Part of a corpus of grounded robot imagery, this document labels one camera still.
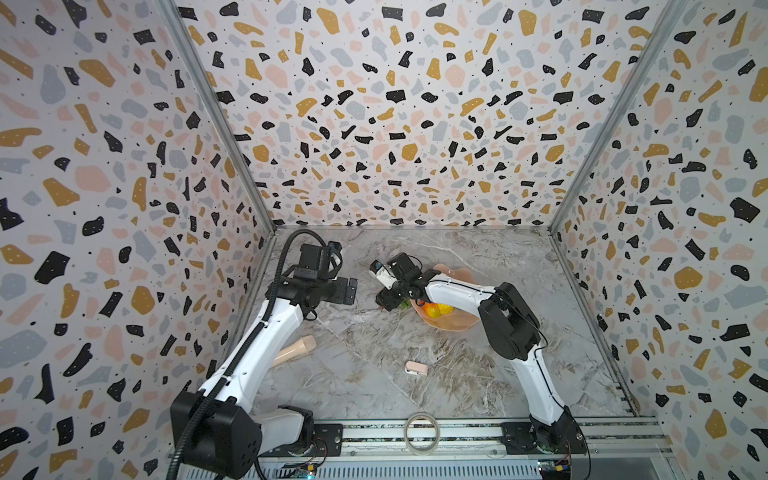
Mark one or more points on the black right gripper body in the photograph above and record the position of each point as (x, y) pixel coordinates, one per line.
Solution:
(391, 296)

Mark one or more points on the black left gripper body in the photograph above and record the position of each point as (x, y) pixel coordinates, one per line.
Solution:
(335, 290)

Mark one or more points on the yellow lemon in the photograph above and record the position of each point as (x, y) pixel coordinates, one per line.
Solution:
(445, 309)

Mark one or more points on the pink faceted fruit bowl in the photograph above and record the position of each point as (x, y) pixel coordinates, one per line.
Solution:
(458, 320)

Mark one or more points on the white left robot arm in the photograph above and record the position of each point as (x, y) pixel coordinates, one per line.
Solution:
(213, 428)

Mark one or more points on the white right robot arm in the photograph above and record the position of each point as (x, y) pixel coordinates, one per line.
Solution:
(512, 330)

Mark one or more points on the beige wooden pestle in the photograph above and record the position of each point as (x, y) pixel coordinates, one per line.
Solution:
(299, 348)

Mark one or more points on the small pink case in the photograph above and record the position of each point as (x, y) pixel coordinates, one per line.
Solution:
(416, 368)

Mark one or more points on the clear tape roll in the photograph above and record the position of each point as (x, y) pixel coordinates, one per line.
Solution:
(421, 434)

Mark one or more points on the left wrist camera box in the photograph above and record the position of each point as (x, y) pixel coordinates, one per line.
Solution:
(319, 262)

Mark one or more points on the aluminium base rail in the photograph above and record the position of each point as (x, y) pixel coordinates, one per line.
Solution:
(495, 448)

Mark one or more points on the aluminium corner post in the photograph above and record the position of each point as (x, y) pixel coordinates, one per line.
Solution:
(168, 11)
(669, 16)

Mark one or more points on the right aluminium corner post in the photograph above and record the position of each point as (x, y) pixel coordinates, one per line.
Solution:
(669, 16)

